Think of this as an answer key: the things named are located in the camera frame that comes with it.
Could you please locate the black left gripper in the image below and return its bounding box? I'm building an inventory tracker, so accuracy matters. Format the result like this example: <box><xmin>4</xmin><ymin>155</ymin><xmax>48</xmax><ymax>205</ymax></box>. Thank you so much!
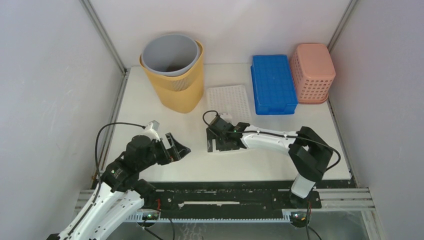
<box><xmin>138</xmin><ymin>132</ymin><xmax>191</xmax><ymax>171</ymax></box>

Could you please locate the white perforated plastic basket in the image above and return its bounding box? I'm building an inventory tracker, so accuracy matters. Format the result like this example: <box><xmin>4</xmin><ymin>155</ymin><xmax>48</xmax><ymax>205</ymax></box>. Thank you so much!
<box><xmin>206</xmin><ymin>85</ymin><xmax>252</xmax><ymax>125</ymax></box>

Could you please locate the yellow ribbed waste bin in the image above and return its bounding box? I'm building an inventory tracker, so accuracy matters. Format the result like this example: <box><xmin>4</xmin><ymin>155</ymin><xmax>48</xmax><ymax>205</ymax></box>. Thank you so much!
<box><xmin>139</xmin><ymin>41</ymin><xmax>205</xmax><ymax>114</ymax></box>

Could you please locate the blue compartment tray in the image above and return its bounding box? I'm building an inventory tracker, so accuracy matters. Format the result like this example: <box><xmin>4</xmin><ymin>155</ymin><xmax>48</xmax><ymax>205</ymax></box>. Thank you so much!
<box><xmin>250</xmin><ymin>54</ymin><xmax>298</xmax><ymax>115</ymax></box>

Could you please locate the grey bin liner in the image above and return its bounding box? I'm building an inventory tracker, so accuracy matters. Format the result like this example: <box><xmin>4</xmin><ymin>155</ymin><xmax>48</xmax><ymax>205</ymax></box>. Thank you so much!
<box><xmin>140</xmin><ymin>33</ymin><xmax>201</xmax><ymax>77</ymax></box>

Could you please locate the pink perforated plastic basket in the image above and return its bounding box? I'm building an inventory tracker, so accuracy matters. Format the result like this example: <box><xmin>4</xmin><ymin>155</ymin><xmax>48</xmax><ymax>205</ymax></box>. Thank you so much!
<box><xmin>289</xmin><ymin>43</ymin><xmax>336</xmax><ymax>104</ymax></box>

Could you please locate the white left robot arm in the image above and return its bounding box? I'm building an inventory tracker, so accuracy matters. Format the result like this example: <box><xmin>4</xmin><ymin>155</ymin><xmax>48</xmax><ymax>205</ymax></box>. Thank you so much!
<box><xmin>48</xmin><ymin>133</ymin><xmax>191</xmax><ymax>240</ymax></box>

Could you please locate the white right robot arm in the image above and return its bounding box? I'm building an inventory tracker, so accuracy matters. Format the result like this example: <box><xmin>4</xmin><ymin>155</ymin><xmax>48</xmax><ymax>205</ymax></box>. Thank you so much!
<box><xmin>206</xmin><ymin>115</ymin><xmax>340</xmax><ymax>208</ymax></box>

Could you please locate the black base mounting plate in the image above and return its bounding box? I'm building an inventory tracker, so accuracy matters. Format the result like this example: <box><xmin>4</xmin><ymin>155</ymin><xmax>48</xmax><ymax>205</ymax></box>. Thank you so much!
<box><xmin>142</xmin><ymin>180</ymin><xmax>307</xmax><ymax>217</ymax></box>

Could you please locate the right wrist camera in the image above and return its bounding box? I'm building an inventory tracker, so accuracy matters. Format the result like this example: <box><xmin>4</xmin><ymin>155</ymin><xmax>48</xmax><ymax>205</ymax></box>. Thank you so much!
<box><xmin>219</xmin><ymin>112</ymin><xmax>233</xmax><ymax>123</ymax></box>

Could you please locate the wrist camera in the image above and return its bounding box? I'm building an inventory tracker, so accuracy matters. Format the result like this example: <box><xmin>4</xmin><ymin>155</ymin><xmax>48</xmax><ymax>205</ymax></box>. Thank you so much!
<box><xmin>219</xmin><ymin>112</ymin><xmax>233</xmax><ymax>123</ymax></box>
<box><xmin>141</xmin><ymin>120</ymin><xmax>160</xmax><ymax>140</ymax></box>

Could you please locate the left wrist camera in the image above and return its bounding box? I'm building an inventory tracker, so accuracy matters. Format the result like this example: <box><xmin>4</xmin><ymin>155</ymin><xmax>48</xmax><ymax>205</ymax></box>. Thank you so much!
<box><xmin>141</xmin><ymin>120</ymin><xmax>160</xmax><ymax>140</ymax></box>

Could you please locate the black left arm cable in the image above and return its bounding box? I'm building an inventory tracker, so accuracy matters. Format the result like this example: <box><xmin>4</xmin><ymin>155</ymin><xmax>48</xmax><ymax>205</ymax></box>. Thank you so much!
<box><xmin>94</xmin><ymin>121</ymin><xmax>147</xmax><ymax>203</ymax></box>

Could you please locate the white slotted cable duct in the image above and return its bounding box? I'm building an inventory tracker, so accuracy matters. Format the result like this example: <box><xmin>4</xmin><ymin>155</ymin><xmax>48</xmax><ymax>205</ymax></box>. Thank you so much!
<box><xmin>123</xmin><ymin>212</ymin><xmax>292</xmax><ymax>223</ymax></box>

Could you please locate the aluminium frame rail left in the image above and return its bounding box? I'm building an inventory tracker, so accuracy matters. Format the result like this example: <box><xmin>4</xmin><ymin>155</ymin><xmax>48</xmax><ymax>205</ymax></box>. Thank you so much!
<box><xmin>75</xmin><ymin>0</ymin><xmax>128</xmax><ymax>179</ymax></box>

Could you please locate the aluminium frame rail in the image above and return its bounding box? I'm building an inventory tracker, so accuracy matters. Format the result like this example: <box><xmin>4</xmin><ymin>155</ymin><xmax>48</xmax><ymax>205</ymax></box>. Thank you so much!
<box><xmin>75</xmin><ymin>0</ymin><xmax>128</xmax><ymax>179</ymax></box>
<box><xmin>327</xmin><ymin>0</ymin><xmax>361</xmax><ymax>181</ymax></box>

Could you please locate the aluminium frame rail right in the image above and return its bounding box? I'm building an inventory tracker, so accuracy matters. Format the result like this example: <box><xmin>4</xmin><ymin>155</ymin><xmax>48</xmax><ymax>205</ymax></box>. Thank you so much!
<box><xmin>327</xmin><ymin>0</ymin><xmax>361</xmax><ymax>181</ymax></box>

